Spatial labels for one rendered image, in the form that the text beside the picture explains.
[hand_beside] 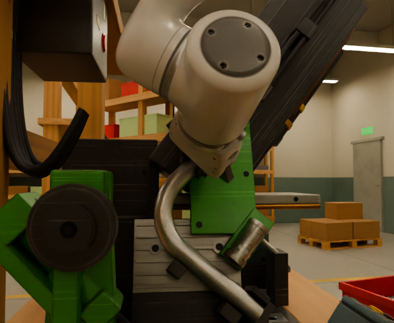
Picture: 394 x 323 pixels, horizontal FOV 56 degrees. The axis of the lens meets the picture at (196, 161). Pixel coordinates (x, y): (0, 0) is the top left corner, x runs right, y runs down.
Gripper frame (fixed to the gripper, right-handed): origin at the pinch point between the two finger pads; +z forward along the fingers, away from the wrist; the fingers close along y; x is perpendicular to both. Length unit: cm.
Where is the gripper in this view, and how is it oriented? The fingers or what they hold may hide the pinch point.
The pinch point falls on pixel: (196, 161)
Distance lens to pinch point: 61.6
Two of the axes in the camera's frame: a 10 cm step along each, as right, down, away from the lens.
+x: -6.8, 6.7, -3.0
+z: -1.1, 3.1, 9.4
